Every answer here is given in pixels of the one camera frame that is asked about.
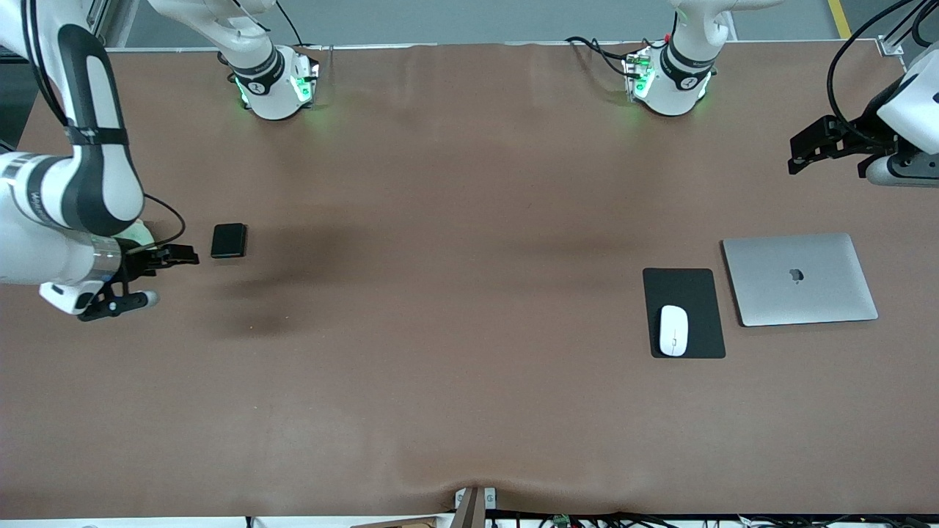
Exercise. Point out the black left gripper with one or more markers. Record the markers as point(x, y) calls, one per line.
point(863, 137)

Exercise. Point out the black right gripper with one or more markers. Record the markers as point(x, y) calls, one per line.
point(137, 262)

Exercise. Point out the white computer mouse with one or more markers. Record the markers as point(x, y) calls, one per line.
point(673, 330)

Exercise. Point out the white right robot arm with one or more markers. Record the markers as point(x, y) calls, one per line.
point(29, 249)

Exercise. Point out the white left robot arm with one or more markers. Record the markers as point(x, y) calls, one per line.
point(675, 73)

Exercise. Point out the black mouse pad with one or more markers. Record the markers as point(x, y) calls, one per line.
point(697, 293)

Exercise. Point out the green dinosaur plush toy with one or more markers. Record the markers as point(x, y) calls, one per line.
point(143, 235)

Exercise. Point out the silver closed laptop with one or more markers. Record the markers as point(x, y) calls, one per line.
point(799, 293)

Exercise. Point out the brown table cover mat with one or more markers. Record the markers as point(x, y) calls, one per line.
point(469, 381)

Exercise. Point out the aluminium frame profile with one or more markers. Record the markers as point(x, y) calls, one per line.
point(890, 46)
point(101, 18)

